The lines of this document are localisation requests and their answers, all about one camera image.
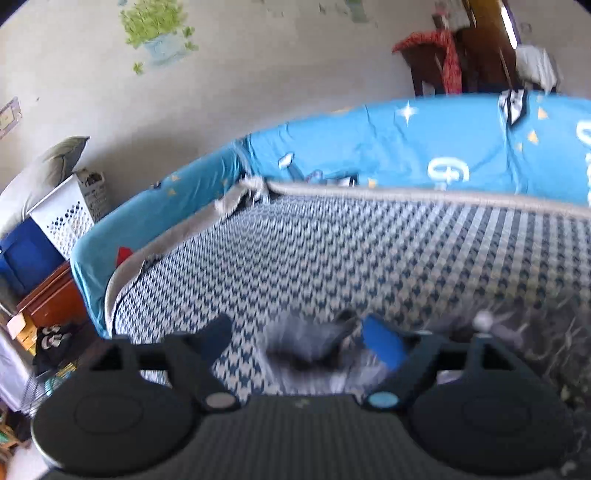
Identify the blue storage box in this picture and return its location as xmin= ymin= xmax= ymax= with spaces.
xmin=1 ymin=218 xmax=65 ymax=298

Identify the houndstooth sofa seat cover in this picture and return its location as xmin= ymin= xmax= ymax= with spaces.
xmin=105 ymin=181 xmax=590 ymax=406

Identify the white perforated laundry basket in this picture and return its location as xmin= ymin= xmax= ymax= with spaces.
xmin=27 ymin=169 xmax=110 ymax=260

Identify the grey doodle-print garment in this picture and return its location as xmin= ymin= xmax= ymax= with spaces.
xmin=256 ymin=310 xmax=387 ymax=399

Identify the plant wall sticker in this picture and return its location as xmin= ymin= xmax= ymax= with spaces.
xmin=117 ymin=0 xmax=199 ymax=76

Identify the grey pillow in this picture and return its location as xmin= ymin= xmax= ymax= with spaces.
xmin=0 ymin=136 xmax=89 ymax=238

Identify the red patterned cloth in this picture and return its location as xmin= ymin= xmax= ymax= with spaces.
xmin=392 ymin=29 xmax=463 ymax=97

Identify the wooden side cabinet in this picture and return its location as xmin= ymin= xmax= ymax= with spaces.
xmin=17 ymin=261 xmax=89 ymax=328

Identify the blue printed sofa back cover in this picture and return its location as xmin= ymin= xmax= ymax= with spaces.
xmin=70 ymin=90 xmax=590 ymax=335

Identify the dark wooden dining chair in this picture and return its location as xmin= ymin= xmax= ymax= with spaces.
xmin=399 ymin=0 xmax=528 ymax=97

